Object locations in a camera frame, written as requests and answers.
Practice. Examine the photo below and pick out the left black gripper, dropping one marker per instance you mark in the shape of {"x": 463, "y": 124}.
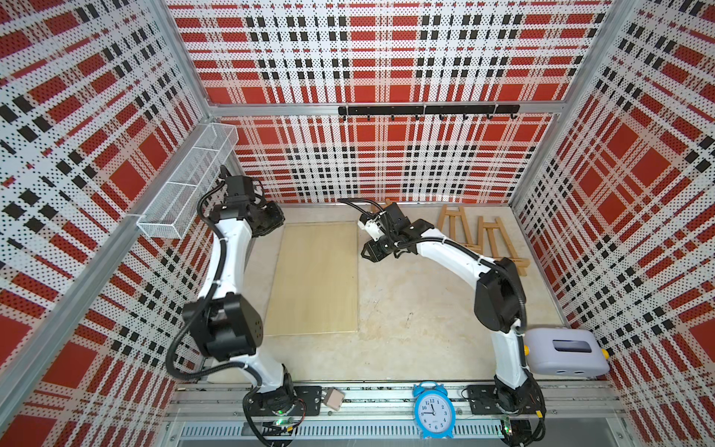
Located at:
{"x": 276, "y": 220}

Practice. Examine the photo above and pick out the small wooden easel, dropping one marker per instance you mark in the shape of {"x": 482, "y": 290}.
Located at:
{"x": 494, "y": 241}

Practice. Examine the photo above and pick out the blue alarm clock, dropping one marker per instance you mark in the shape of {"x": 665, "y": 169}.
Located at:
{"x": 433, "y": 411}

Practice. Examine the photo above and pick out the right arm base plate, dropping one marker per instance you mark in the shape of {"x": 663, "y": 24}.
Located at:
{"x": 482, "y": 401}

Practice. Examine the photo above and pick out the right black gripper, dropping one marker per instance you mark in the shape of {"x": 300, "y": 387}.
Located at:
{"x": 371, "y": 252}

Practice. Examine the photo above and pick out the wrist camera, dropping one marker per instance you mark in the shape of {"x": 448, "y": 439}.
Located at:
{"x": 241, "y": 189}
{"x": 390, "y": 222}

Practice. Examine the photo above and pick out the black hook rail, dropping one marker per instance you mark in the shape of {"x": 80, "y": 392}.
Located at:
{"x": 489, "y": 110}

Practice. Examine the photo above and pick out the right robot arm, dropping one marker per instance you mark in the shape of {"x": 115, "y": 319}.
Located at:
{"x": 499, "y": 297}

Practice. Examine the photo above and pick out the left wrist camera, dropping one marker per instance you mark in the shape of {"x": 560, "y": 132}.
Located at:
{"x": 241, "y": 189}

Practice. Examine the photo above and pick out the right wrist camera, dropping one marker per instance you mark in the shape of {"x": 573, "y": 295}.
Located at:
{"x": 390, "y": 222}

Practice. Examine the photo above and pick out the lavender toaster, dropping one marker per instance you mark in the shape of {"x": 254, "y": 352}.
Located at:
{"x": 565, "y": 352}

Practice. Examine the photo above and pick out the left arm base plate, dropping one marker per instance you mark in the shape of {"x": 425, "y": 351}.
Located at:
{"x": 307, "y": 399}

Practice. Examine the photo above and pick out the small brown square block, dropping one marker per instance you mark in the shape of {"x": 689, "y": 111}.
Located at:
{"x": 334, "y": 399}

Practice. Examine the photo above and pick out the white wire mesh basket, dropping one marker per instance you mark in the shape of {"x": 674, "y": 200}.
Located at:
{"x": 173, "y": 207}

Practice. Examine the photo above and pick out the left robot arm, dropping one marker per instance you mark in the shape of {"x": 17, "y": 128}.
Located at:
{"x": 222, "y": 322}

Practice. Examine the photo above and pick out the wooden board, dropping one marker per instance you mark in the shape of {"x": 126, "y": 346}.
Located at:
{"x": 315, "y": 289}

